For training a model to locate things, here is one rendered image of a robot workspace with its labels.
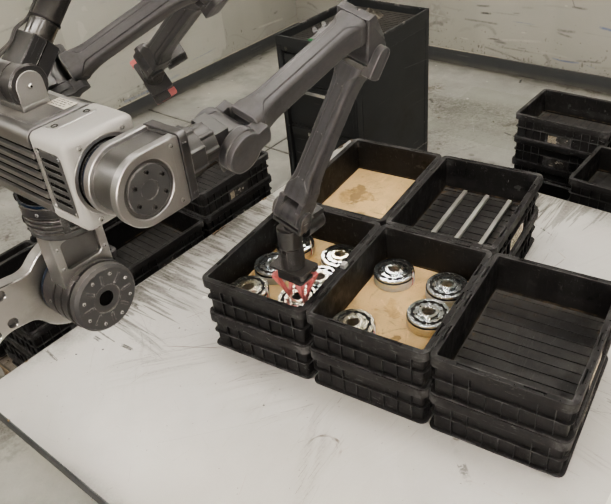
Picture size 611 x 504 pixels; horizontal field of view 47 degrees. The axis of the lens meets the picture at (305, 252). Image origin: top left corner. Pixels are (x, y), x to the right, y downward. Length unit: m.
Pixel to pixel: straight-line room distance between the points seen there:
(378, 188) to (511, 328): 0.71
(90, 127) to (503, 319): 1.05
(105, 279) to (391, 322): 0.69
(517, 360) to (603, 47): 3.45
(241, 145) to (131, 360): 0.90
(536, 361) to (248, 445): 0.66
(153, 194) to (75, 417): 0.87
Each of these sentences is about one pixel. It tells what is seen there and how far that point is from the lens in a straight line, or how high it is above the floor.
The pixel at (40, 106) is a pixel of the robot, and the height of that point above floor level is 1.53.
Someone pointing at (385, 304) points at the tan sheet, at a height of 0.83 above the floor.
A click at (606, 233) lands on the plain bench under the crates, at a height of 0.70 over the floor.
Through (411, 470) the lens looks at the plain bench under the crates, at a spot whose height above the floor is 0.70.
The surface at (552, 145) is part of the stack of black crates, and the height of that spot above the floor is 0.48.
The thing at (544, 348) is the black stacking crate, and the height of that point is 0.83.
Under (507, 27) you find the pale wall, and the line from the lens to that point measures 5.07.
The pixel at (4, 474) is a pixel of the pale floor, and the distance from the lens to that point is 2.77.
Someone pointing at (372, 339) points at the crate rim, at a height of 0.93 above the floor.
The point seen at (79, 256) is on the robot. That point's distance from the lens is 1.39.
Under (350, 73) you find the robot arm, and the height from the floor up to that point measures 1.43.
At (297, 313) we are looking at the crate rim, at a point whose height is 0.93.
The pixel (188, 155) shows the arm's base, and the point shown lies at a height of 1.47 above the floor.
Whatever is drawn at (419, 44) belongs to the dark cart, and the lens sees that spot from 3.53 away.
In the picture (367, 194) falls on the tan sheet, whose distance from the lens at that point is 2.17.
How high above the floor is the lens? 1.96
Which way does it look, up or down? 36 degrees down
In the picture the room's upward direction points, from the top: 6 degrees counter-clockwise
